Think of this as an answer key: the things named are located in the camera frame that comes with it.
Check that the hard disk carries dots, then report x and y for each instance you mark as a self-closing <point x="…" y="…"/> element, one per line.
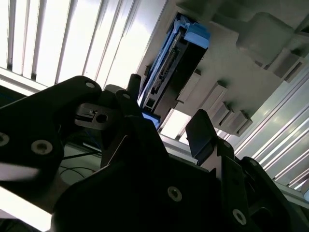
<point x="181" y="67"/>

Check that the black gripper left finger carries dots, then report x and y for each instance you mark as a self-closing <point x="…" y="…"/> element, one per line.
<point x="36" y="120"/>

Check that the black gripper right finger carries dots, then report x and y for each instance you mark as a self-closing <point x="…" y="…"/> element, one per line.
<point x="201" y="135"/>

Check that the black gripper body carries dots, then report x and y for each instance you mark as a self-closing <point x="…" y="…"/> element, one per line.
<point x="144" y="205"/>

